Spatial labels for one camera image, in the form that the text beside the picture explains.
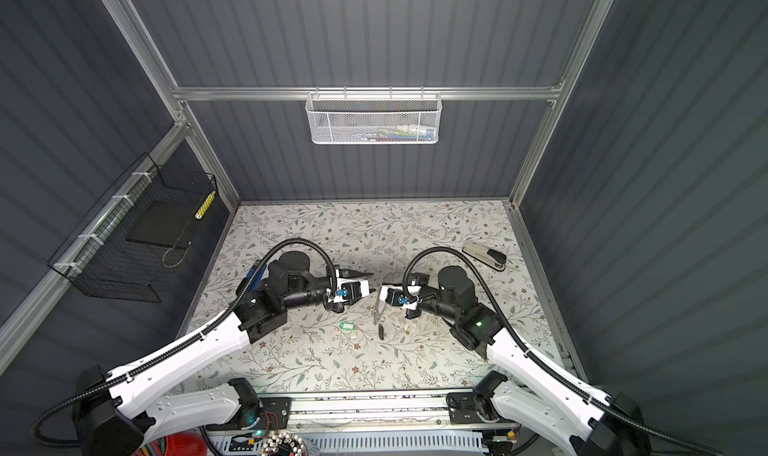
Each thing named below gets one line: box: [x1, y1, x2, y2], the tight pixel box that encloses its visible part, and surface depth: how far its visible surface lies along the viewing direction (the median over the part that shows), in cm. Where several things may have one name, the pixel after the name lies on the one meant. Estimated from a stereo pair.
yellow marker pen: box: [194, 190, 216, 220], surface depth 82 cm
